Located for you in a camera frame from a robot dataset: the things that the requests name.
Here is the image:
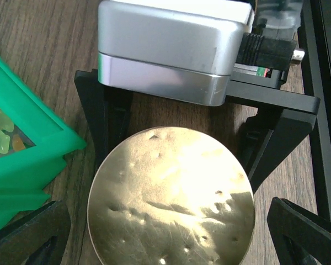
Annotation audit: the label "pile of star gummies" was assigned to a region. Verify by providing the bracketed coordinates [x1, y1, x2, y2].
[0, 108, 34, 157]

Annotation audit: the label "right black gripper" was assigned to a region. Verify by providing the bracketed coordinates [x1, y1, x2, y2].
[74, 63, 321, 191]

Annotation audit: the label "black aluminium frame rail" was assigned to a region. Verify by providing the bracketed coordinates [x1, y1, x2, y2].
[298, 1, 331, 222]

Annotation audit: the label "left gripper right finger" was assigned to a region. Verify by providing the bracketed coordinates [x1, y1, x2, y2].
[267, 197, 331, 264]

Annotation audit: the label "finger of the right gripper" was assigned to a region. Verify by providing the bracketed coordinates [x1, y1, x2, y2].
[74, 70, 133, 166]

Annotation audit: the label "gold jar lid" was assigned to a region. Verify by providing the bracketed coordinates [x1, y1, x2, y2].
[87, 126, 255, 264]

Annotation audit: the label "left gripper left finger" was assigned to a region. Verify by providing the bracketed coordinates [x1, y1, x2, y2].
[0, 201, 71, 264]

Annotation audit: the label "green bin star gummies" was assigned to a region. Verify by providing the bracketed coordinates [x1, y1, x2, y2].
[0, 58, 86, 229]

